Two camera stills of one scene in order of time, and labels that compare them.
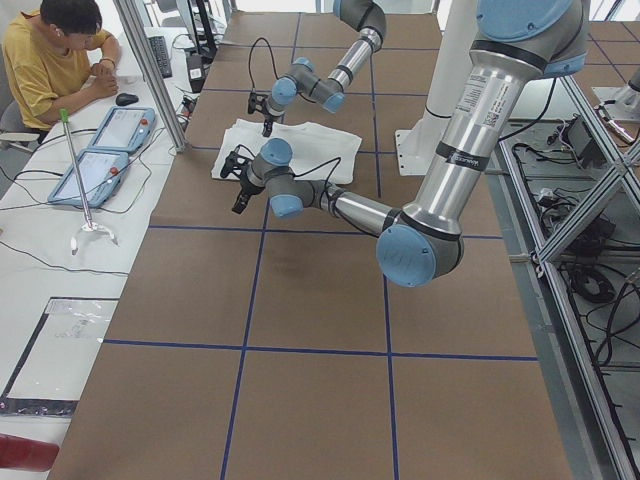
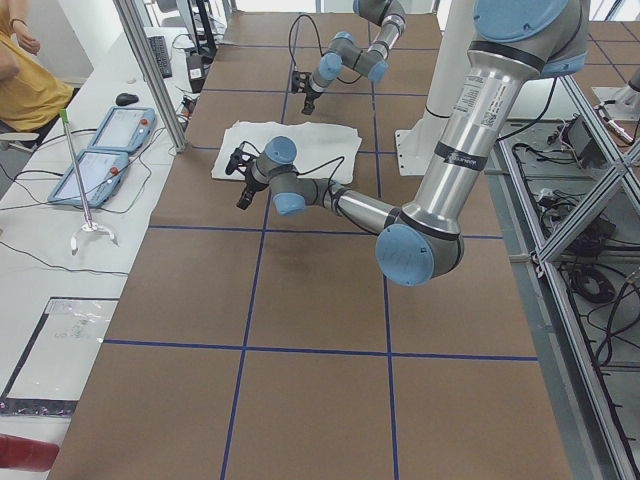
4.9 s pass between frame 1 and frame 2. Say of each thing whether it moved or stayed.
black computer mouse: stayed
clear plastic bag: stayed
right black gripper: moved
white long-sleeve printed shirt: stayed
